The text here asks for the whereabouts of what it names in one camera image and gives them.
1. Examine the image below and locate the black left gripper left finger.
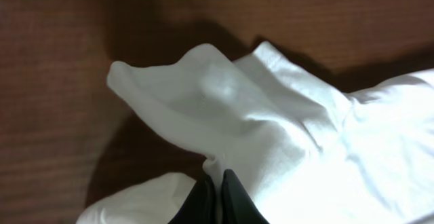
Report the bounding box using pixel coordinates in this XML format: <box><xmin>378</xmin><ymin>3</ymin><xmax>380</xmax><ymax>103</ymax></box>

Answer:
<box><xmin>168</xmin><ymin>176</ymin><xmax>216</xmax><ymax>224</ymax></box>

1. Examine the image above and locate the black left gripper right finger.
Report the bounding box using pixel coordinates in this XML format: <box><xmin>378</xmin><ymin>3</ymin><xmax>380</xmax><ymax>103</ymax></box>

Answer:
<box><xmin>221</xmin><ymin>169</ymin><xmax>269</xmax><ymax>224</ymax></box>

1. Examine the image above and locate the white t-shirt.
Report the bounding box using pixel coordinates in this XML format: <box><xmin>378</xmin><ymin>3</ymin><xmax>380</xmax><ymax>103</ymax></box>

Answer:
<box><xmin>78</xmin><ymin>42</ymin><xmax>433</xmax><ymax>223</ymax></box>

